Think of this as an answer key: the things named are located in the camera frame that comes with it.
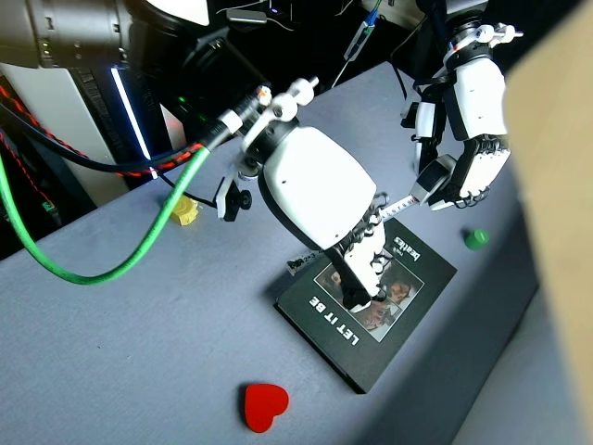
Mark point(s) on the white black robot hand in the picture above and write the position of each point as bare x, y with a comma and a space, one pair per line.
479, 102
315, 185

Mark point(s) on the grey black tape measure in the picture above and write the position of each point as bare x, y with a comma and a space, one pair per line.
433, 178

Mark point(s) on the black hardcover book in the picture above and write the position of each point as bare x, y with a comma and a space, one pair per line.
407, 315

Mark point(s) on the tan cardboard box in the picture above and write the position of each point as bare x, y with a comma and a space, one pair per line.
556, 185

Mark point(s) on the yellow toy block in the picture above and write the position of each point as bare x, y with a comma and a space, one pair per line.
185, 213

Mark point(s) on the green cylinder block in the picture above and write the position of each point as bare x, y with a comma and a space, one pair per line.
476, 240

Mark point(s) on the red heart block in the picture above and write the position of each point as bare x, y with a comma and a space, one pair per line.
264, 408

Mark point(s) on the grey tablecloth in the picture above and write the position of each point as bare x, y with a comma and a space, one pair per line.
139, 347

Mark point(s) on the white cabinet with light strip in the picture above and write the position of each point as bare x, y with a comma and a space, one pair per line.
46, 116

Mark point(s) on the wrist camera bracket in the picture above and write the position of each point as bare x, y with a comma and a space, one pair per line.
231, 197
424, 118

